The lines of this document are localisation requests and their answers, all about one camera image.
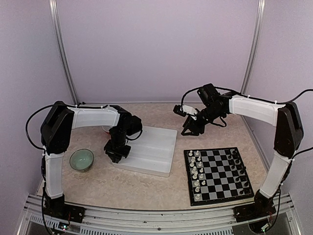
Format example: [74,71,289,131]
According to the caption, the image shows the right aluminium frame post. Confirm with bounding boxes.
[241,0,266,94]

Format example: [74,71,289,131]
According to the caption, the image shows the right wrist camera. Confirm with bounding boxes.
[173,105,198,120]

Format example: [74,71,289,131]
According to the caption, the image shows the front aluminium rail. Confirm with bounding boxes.
[17,203,301,235]

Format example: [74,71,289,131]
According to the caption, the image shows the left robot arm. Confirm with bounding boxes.
[40,101,143,218]

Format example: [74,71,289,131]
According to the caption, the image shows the left aluminium frame post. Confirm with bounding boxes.
[49,0,80,105]

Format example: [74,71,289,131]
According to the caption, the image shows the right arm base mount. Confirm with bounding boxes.
[233,203,276,222]

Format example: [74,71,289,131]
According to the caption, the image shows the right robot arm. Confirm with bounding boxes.
[173,83,304,217]

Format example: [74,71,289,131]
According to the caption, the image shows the white divided plastic tray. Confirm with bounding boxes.
[112,126,178,177]

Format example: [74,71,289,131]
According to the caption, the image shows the aluminium frame post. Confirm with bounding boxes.
[241,0,266,94]
[49,0,80,105]

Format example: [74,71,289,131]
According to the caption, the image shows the green glass bowl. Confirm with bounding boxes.
[69,149,94,172]

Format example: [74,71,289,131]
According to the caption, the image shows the black white chess board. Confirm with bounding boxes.
[183,147,254,206]

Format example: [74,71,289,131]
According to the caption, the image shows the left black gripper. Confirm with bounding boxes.
[104,126,131,163]

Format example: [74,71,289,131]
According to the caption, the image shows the row of black chess pieces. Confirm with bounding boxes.
[223,148,254,198]

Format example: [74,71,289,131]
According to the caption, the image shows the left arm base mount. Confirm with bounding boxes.
[44,204,86,223]

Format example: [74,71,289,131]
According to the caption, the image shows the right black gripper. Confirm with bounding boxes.
[181,105,224,136]

